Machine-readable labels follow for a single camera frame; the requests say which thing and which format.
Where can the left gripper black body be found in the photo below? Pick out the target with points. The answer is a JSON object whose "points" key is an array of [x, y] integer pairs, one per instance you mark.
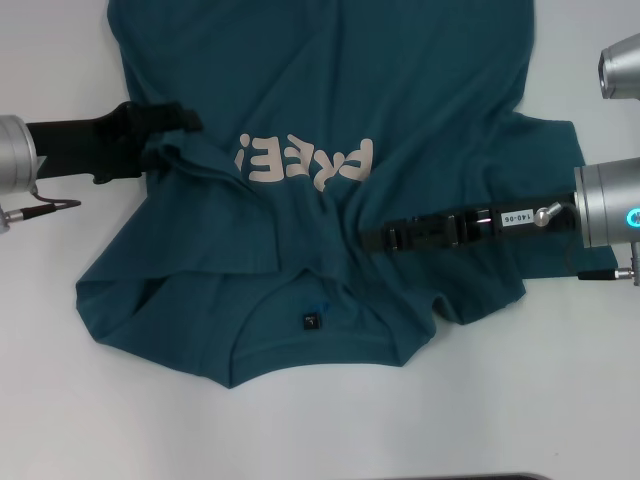
{"points": [[65, 147]]}

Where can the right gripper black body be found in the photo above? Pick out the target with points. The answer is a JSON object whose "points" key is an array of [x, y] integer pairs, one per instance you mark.
{"points": [[480, 230]]}

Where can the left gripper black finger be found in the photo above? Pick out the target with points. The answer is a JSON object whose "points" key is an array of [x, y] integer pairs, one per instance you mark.
{"points": [[150, 120], [120, 165]]}

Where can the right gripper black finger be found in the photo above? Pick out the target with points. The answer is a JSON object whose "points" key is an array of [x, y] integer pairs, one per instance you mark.
{"points": [[420, 244], [425, 227]]}

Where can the teal t-shirt with FREE print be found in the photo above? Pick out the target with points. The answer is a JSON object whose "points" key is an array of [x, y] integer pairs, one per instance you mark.
{"points": [[325, 75]]}

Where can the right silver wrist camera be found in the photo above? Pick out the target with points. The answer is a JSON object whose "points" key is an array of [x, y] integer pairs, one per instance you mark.
{"points": [[622, 70]]}

